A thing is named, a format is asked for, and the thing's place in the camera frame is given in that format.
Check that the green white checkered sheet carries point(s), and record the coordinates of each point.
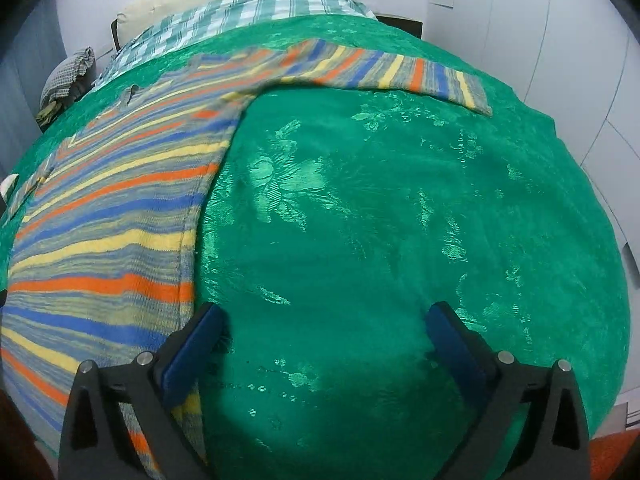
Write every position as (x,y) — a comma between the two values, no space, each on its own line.
(186,28)

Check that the orange fuzzy sleeve right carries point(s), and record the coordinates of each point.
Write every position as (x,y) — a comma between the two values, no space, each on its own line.
(615,456)

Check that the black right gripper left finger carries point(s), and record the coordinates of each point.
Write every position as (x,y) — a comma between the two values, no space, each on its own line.
(95,442)

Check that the striped knit sweater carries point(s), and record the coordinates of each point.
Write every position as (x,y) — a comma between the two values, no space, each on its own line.
(102,266)

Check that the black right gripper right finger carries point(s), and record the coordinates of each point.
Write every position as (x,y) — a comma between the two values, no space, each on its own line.
(554,440)

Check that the green floral bedspread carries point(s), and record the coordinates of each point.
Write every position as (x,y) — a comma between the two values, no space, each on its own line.
(337,217)

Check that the grey striped cloth pile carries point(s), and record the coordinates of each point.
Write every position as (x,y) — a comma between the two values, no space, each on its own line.
(66,85)

